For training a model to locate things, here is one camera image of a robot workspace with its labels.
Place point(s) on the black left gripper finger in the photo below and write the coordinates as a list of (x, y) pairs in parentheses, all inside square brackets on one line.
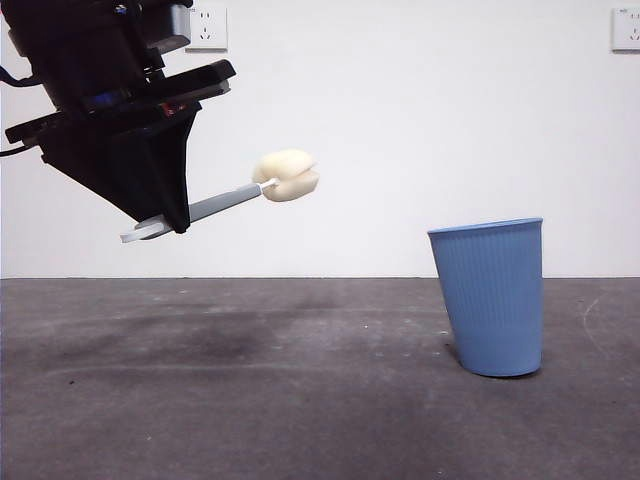
[(150, 175), (75, 160)]

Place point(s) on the blue ribbed plastic cup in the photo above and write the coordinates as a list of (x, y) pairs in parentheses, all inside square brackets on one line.
[(490, 300)]

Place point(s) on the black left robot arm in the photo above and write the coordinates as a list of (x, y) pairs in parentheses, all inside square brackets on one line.
[(75, 50)]

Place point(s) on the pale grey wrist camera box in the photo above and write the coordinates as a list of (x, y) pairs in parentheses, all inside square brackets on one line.
[(180, 25)]

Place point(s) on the white wall socket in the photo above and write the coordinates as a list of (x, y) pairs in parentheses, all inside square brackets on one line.
[(210, 30), (627, 30)]

